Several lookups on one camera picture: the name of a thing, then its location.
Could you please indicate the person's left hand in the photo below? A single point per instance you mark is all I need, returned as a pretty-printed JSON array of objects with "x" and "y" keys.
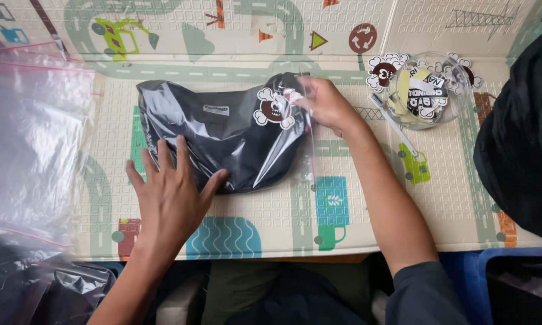
[{"x": 169, "y": 212}]

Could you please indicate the person's right hand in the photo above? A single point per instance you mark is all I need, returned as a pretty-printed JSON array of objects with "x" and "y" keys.
[{"x": 329, "y": 106}]

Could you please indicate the person's right fingers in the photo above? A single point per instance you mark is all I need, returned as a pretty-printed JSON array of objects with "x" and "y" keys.
[{"x": 303, "y": 95}]

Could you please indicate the clear zip bag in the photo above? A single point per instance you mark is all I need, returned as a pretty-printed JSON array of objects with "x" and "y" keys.
[{"x": 235, "y": 144}]

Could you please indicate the brown skull cloud sticker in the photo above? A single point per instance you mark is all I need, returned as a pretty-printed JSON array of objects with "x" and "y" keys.
[
  {"x": 273, "y": 110},
  {"x": 472, "y": 76},
  {"x": 381, "y": 72}
]

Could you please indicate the folded black garment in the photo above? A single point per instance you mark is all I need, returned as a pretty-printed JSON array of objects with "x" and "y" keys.
[{"x": 217, "y": 131}]

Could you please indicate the white toothbrush blue bristles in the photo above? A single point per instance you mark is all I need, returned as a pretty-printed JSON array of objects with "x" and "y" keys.
[{"x": 395, "y": 125}]

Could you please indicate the heap of black white stickers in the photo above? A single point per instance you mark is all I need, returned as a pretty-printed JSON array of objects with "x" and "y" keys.
[{"x": 422, "y": 97}]

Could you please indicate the clear plastic jar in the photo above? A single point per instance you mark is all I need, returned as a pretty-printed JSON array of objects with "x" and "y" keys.
[{"x": 456, "y": 106}]

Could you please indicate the road pattern foam play mat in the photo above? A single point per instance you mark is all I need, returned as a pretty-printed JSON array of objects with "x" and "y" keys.
[{"x": 447, "y": 194}]

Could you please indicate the person's lap in dark clothing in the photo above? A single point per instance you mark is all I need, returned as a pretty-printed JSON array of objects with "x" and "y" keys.
[{"x": 275, "y": 293}]

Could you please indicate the pile of black garments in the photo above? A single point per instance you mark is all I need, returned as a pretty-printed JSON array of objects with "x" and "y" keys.
[{"x": 523, "y": 144}]

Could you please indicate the blue plastic crate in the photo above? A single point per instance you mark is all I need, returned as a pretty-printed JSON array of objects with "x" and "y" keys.
[{"x": 467, "y": 280}]

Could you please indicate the pile of empty clear bags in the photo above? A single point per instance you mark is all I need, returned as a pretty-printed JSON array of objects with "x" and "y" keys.
[{"x": 32, "y": 149}]

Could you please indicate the heap of bagged black garments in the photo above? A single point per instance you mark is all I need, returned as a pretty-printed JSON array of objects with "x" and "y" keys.
[{"x": 36, "y": 289}]

